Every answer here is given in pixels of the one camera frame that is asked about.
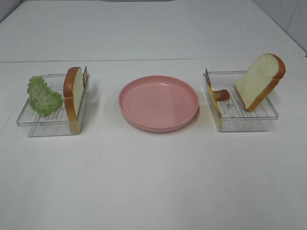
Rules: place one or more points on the bacon strip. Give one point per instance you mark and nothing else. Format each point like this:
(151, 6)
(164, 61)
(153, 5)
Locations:
(221, 95)
(85, 76)

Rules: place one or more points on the bread slice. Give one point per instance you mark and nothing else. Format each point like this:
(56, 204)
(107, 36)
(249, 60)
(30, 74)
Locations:
(73, 93)
(259, 80)

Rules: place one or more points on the green lettuce leaf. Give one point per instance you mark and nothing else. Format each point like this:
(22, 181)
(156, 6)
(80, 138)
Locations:
(42, 99)

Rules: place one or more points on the pink round plate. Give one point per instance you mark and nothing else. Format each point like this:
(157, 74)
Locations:
(158, 103)

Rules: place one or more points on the yellow cheese slice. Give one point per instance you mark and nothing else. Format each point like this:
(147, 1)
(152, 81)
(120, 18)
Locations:
(217, 115)

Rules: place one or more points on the right clear plastic tray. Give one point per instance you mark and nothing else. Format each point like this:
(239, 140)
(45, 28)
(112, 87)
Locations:
(231, 116)

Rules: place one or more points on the clear plastic tray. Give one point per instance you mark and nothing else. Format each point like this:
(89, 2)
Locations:
(231, 116)
(55, 124)

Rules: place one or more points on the left clear plastic tray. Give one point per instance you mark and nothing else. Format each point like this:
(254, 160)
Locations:
(55, 124)

